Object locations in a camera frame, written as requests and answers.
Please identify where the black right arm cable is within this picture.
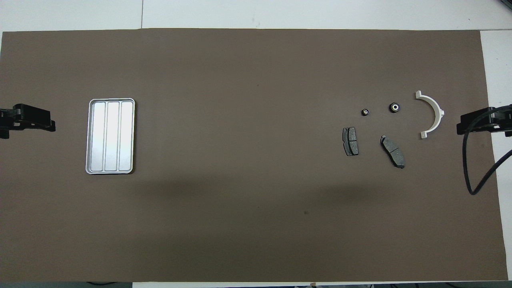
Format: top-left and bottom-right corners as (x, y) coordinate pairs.
(462, 106), (512, 196)

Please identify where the silver metal tray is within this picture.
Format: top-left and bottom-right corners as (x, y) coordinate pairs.
(85, 98), (136, 175)

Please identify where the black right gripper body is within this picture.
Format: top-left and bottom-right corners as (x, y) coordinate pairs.
(494, 104), (512, 137)

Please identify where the rectangular dark brake pad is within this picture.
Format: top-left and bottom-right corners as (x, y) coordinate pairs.
(342, 127), (359, 156)

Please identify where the elongated dark brake pad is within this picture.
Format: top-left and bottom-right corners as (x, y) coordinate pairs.
(380, 135), (406, 169)

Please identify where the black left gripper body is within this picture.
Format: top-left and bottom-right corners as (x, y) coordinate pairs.
(0, 108), (16, 140)

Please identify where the white semicircular bracket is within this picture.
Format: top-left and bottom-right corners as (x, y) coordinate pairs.
(415, 91), (445, 139)

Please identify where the brown table mat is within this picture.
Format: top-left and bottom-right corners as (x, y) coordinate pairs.
(0, 28), (509, 283)

